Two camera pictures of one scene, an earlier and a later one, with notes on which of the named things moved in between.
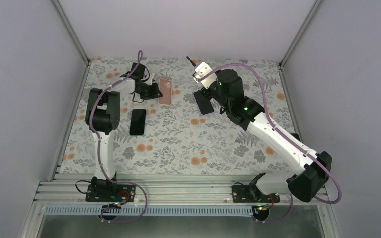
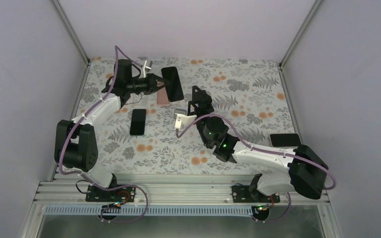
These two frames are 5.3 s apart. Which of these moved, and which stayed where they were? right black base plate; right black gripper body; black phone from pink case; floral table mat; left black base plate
Moved: right black gripper body; black phone from pink case
Stayed: left black base plate; right black base plate; floral table mat
